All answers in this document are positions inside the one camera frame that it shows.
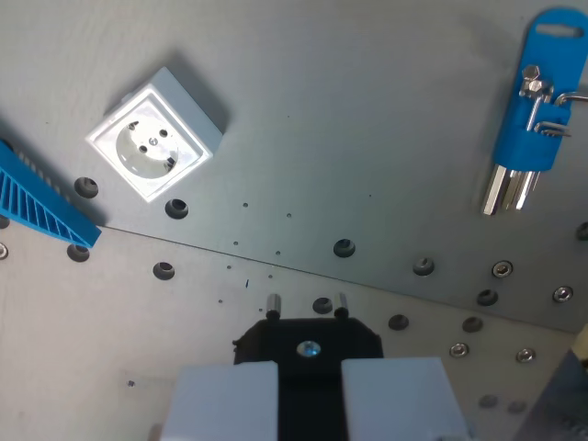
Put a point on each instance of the medium silver hex key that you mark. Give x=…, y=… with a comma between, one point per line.
x=515, y=190

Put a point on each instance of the blue hex key holder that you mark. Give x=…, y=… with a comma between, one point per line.
x=537, y=50

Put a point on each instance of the silver socket head screw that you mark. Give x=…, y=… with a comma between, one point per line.
x=562, y=294
x=502, y=269
x=526, y=354
x=459, y=350

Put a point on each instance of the white wall socket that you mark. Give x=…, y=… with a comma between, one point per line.
x=151, y=147

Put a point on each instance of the large silver hex key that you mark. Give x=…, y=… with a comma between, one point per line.
x=494, y=193

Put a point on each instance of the blue ribbed plastic wedge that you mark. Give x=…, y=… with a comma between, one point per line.
x=41, y=202

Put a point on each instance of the black two-pin plug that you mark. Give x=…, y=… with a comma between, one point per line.
x=308, y=331

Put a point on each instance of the thin silver hex key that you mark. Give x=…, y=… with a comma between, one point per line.
x=572, y=97

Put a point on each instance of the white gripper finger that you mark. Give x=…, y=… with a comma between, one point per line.
x=220, y=404
x=399, y=404

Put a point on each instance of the small silver hex key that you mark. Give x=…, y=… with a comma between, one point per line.
x=553, y=129

